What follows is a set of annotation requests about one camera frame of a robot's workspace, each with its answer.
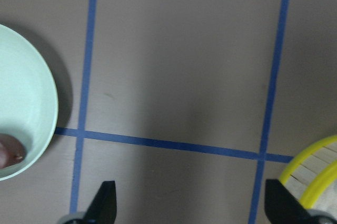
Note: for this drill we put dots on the far yellow bamboo steamer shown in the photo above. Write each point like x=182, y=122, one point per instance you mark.
x=311, y=176

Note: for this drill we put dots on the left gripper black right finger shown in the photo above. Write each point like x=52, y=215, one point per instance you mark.
x=280, y=206

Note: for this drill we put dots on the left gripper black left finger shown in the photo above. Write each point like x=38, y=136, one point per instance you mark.
x=102, y=208

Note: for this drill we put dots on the pale green plate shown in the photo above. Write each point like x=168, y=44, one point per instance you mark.
x=29, y=100

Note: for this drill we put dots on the brown red bun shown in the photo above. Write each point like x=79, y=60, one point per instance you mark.
x=12, y=151

